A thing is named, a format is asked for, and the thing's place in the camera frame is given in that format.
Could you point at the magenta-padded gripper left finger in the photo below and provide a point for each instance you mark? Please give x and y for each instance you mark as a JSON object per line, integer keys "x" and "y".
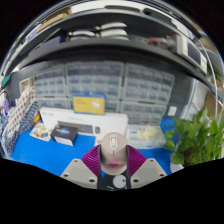
{"x": 80, "y": 171}

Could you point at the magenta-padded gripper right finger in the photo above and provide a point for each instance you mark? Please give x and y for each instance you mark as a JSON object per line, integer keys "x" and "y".
{"x": 146, "y": 171}

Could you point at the pink computer mouse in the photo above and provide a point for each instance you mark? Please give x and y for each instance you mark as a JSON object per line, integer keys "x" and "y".
{"x": 113, "y": 153}

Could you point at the small black box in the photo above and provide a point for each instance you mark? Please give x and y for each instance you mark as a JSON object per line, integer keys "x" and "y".
{"x": 63, "y": 135}

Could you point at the colourful sticker sheet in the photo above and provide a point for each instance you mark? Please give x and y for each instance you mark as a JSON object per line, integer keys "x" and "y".
{"x": 40, "y": 131}

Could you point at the white keyboard box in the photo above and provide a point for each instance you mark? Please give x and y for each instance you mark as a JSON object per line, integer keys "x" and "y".
{"x": 66, "y": 115}

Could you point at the green potted plant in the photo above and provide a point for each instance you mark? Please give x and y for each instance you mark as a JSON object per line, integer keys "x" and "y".
{"x": 196, "y": 140}

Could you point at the yellow and blue box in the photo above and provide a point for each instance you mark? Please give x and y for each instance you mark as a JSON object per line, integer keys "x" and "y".
{"x": 88, "y": 105}

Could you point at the yellow plastic object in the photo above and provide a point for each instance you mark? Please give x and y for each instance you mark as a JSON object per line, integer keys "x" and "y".
{"x": 36, "y": 119}

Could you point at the navy polka dot cloth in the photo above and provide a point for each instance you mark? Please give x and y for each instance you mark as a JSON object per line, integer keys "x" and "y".
{"x": 16, "y": 133}

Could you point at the red blue checkered cloth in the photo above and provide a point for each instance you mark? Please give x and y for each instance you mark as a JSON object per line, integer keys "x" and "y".
{"x": 20, "y": 106}

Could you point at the purple object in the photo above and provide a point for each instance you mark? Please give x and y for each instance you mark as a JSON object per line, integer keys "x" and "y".
{"x": 6, "y": 106}

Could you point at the beige plastic basket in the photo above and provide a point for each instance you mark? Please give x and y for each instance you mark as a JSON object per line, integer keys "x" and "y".
{"x": 26, "y": 85}

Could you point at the teal object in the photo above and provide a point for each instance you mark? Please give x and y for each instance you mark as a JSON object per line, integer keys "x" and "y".
{"x": 5, "y": 81}

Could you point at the white wall socket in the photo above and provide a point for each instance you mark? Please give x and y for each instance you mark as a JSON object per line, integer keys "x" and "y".
{"x": 172, "y": 111}

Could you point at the grey wall shelf unit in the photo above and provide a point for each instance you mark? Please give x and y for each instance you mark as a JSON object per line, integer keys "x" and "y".
{"x": 116, "y": 46}

